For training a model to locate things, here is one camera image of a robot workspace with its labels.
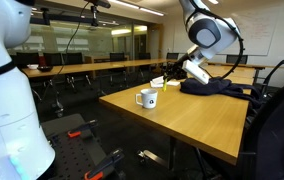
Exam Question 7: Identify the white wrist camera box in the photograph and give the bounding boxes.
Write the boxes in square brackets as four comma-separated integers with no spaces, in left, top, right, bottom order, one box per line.
[182,60,209,84]

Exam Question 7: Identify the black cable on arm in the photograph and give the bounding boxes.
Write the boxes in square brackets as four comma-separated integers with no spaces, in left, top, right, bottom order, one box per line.
[189,0,246,80]

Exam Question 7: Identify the long wooden conference table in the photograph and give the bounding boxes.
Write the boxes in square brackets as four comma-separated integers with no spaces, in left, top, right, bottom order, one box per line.
[22,59,167,78]

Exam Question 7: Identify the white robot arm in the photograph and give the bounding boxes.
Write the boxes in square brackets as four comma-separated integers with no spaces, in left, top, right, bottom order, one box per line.
[164,0,244,82]

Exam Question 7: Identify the red cup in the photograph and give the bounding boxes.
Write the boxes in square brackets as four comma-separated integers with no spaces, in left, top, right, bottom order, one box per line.
[39,56,46,66]

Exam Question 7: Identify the overhead camera on stand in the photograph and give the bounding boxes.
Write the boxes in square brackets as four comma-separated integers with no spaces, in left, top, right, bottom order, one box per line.
[84,0,111,27]

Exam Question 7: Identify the dark blue cloth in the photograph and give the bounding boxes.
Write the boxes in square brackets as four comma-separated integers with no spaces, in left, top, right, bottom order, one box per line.
[180,78,261,108]

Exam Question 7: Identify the yellow marker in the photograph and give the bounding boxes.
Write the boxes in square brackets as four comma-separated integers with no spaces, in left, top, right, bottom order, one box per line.
[162,78,167,92]

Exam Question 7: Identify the white bowl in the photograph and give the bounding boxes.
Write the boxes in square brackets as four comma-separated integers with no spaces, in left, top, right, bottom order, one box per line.
[27,64,39,70]

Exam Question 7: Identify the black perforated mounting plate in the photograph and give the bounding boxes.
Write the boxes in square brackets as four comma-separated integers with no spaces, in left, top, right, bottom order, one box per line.
[38,114,106,180]

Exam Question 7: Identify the white cup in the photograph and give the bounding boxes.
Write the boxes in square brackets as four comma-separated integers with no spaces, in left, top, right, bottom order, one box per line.
[135,89,158,109]

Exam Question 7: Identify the black bowl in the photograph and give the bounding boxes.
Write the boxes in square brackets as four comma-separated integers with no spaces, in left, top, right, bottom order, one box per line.
[37,66,53,72]

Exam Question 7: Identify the black orange clamp far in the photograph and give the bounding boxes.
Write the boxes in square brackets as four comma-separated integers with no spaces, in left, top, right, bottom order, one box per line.
[67,120,98,138]

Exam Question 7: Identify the black orange clamp near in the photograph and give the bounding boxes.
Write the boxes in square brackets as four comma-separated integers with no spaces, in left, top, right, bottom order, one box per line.
[84,148,124,180]

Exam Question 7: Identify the whiteboard on wall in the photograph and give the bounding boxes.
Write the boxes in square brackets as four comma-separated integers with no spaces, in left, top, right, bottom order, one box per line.
[232,8,279,56]

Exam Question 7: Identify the black office chair right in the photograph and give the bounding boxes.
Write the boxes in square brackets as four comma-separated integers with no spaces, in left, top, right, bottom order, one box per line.
[241,87,284,180]

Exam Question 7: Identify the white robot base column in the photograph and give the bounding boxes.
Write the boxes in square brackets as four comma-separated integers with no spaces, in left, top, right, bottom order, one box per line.
[0,0,55,180]

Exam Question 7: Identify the black orange clamp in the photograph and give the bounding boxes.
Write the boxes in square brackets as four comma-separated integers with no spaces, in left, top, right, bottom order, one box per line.
[84,148,124,180]
[67,120,98,138]

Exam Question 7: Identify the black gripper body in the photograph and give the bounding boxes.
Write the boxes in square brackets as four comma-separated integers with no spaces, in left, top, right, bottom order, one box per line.
[166,54,189,79]

